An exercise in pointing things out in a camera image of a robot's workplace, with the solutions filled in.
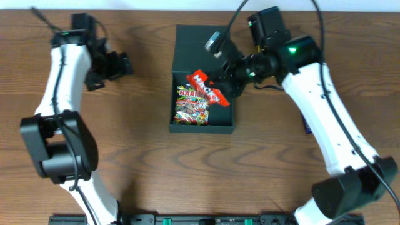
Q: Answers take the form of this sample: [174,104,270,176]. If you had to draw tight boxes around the red Hacks candy bag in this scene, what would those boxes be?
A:
[186,69,231,107]

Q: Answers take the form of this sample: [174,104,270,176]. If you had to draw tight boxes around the dark green box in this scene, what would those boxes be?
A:
[169,24,234,134]

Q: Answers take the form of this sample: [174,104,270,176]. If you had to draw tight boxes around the colourful Haribo candy bag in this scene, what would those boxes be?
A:
[172,84,209,126]

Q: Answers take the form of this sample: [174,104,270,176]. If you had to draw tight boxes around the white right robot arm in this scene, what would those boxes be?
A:
[205,7,398,224]

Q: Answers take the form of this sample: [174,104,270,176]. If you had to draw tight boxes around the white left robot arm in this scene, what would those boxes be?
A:
[20,13,133,225]

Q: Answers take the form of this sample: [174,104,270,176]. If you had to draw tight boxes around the blue Dairy Milk chocolate bar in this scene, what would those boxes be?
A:
[302,115,313,134]

